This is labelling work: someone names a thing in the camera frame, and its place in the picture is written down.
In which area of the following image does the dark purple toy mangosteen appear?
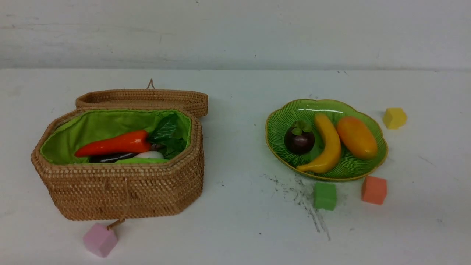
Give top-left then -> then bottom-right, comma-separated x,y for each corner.
284,120 -> 316,155

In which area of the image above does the white toy radish with leaves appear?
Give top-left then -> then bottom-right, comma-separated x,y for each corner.
135,144 -> 165,159

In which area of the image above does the red orange toy pepper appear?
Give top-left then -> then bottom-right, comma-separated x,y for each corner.
74,113 -> 187,159

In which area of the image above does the yellow toy banana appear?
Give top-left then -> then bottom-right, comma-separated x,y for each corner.
296,113 -> 341,174

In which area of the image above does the orange yellow toy mango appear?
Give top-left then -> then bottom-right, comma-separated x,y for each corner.
336,116 -> 378,160

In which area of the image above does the purple toy eggplant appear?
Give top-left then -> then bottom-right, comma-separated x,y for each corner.
88,153 -> 139,164

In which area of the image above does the light green toy cucumber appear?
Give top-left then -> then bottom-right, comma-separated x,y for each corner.
114,157 -> 170,164

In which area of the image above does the woven wicker basket lid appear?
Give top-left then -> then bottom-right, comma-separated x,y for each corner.
75,80 -> 209,118

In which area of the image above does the green foam cube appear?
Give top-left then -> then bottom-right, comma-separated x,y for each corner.
313,182 -> 337,211

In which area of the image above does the green leaf-shaped plate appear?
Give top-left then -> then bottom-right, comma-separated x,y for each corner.
265,99 -> 389,182

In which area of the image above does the orange foam cube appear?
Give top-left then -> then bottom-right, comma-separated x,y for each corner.
361,176 -> 387,205

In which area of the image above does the yellow foam cube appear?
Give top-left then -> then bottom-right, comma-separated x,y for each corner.
382,108 -> 407,130

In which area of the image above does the woven wicker basket green lining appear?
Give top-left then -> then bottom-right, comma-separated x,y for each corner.
31,107 -> 205,221

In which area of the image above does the pink foam cube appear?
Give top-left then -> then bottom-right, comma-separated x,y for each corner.
83,223 -> 118,258

